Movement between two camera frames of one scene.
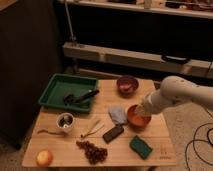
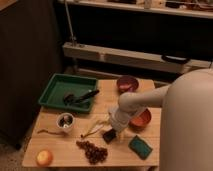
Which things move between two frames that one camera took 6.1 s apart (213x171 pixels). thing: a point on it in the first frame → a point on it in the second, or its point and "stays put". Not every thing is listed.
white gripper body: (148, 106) → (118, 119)
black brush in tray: (71, 99) stays put
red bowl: (138, 120) stays put
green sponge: (139, 147) stays put
